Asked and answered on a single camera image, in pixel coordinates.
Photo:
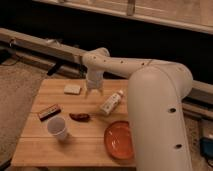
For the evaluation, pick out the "orange ceramic bowl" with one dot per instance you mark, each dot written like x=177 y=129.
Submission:
x=117 y=140

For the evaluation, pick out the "white plastic bottle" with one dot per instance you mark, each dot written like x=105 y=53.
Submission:
x=111 y=103

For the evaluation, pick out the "white paper cup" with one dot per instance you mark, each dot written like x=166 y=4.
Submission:
x=56 y=126

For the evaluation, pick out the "grey metal rail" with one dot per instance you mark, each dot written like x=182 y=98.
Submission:
x=43 y=46

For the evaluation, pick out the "dark red chili pepper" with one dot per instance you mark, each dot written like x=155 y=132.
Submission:
x=82 y=117

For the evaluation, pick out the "brown rectangular box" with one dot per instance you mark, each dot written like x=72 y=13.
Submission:
x=49 y=112

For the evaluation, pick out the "white sponge block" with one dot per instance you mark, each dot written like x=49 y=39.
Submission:
x=72 y=89

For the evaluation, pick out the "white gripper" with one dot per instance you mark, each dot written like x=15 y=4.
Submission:
x=94 y=80

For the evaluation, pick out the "black clamp handle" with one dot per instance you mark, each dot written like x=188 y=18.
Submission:
x=55 y=68

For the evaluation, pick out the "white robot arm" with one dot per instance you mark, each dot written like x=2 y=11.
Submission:
x=154 y=102

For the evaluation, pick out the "blue object on floor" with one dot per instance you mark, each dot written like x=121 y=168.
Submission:
x=206 y=147

